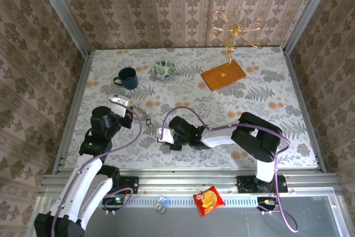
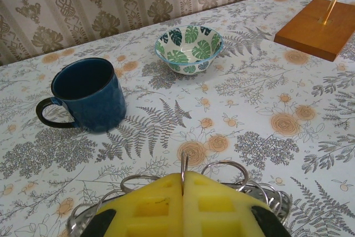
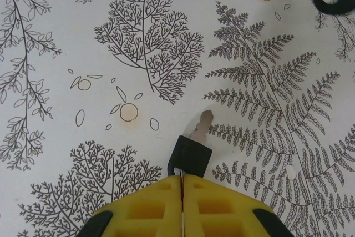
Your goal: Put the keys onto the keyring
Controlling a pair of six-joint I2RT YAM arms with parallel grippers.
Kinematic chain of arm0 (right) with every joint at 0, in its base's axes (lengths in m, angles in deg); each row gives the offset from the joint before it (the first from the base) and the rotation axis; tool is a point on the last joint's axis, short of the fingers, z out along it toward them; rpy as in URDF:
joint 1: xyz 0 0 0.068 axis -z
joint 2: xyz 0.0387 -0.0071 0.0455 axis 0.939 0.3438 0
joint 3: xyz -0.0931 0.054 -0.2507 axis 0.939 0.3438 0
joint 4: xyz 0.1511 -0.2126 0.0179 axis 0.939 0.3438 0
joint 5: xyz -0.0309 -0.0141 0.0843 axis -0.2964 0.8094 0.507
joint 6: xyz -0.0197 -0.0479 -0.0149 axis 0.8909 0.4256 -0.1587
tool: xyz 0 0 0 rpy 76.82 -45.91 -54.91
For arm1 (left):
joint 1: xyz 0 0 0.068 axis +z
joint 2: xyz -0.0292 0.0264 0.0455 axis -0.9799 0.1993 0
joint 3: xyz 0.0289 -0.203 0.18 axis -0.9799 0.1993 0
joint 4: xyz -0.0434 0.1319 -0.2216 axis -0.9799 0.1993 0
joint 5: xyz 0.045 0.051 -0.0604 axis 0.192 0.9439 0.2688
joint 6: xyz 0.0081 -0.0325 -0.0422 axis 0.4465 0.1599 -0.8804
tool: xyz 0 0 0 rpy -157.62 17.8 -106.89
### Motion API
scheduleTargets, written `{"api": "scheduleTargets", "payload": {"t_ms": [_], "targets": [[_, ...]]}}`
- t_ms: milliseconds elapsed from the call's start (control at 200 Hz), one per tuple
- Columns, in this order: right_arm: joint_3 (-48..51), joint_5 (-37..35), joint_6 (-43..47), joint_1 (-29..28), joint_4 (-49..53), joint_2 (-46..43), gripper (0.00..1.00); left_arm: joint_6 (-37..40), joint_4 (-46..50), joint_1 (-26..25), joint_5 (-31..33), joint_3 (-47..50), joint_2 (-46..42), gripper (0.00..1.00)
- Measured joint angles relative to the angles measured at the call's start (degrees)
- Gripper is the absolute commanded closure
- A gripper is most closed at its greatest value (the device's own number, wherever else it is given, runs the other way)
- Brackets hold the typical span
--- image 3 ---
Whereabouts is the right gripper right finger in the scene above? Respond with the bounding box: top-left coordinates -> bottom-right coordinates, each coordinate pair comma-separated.
181,174 -> 289,237

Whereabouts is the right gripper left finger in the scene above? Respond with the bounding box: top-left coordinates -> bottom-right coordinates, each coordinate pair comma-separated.
79,174 -> 184,237

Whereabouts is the black-head key with green tag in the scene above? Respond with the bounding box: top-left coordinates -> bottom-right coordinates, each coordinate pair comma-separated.
167,109 -> 214,179

